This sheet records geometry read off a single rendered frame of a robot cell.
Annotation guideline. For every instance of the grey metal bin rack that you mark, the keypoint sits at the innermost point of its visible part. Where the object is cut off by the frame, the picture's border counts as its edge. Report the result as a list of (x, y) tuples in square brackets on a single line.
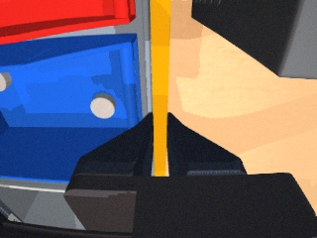
[(143, 31)]

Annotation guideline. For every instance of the blue open bin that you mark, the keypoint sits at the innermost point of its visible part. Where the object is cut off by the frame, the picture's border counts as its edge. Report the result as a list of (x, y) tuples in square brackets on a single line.
[(46, 123)]

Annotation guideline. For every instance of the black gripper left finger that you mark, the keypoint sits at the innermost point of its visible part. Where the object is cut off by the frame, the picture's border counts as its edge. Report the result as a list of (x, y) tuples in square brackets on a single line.
[(129, 153)]

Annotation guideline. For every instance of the yellow bar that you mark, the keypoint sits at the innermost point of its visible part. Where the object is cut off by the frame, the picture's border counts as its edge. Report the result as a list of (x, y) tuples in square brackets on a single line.
[(160, 32)]

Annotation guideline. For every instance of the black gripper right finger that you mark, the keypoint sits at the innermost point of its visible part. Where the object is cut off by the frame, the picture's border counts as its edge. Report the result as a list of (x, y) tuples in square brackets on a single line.
[(191, 154)]

